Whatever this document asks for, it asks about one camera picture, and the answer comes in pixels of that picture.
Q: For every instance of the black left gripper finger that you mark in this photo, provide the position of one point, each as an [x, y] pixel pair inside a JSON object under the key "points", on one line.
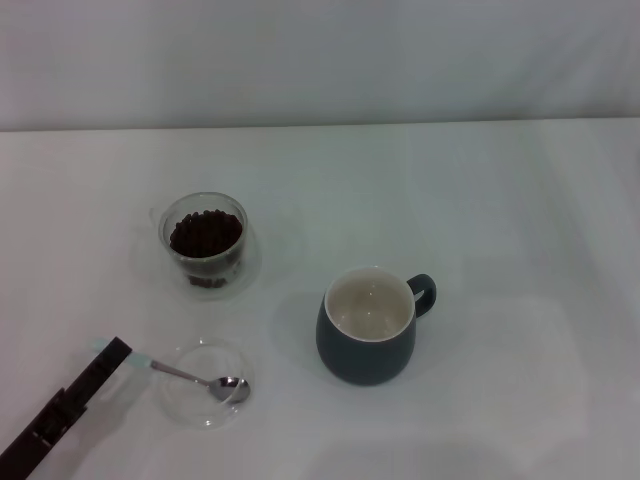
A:
{"points": [[100, 367]]}

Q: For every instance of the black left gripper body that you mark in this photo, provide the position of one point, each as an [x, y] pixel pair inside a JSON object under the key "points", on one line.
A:
{"points": [[45, 420]]}

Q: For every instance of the dark blue-grey ceramic mug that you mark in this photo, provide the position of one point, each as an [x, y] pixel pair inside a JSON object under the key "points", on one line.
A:
{"points": [[365, 360]]}

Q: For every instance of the double-walled glass cup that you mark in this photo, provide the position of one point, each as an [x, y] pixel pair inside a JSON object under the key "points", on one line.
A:
{"points": [[172, 260]]}

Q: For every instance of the coffee beans pile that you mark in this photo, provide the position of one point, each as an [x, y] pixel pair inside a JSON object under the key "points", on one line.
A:
{"points": [[205, 235]]}

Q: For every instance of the clear glass saucer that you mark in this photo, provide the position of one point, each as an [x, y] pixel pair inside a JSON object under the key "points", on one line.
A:
{"points": [[200, 415]]}

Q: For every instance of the white tablecloth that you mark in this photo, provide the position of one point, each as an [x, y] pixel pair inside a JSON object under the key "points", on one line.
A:
{"points": [[450, 200]]}

